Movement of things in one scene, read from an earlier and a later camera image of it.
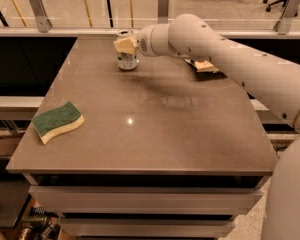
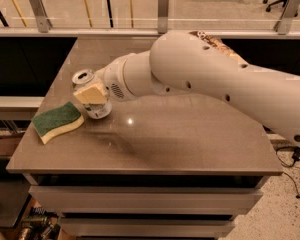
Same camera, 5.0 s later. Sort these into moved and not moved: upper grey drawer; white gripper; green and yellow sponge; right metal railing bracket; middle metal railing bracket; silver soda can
Moved: silver soda can; white gripper
Not moved: middle metal railing bracket; green and yellow sponge; upper grey drawer; right metal railing bracket
